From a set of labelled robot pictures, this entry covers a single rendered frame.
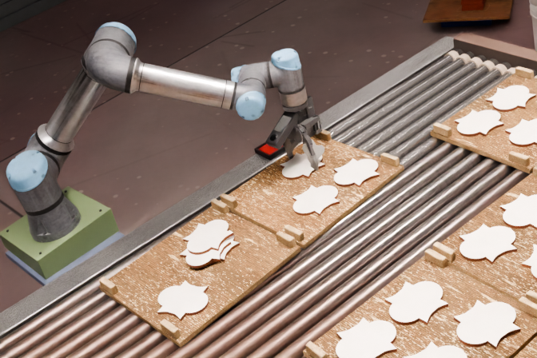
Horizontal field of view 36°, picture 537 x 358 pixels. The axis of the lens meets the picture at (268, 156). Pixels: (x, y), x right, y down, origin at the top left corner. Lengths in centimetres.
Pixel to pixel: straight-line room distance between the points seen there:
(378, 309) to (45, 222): 101
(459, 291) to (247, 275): 53
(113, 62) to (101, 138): 274
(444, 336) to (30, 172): 120
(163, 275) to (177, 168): 224
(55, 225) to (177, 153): 215
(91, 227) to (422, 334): 105
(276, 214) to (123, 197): 210
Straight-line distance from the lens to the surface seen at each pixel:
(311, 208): 228
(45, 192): 243
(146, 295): 217
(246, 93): 219
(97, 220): 249
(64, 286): 235
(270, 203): 235
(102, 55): 222
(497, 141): 246
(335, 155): 249
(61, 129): 246
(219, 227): 226
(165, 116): 494
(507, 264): 205
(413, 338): 189
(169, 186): 429
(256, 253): 219
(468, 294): 198
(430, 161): 244
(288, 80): 231
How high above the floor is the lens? 229
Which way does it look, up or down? 32 degrees down
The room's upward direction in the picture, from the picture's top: 14 degrees counter-clockwise
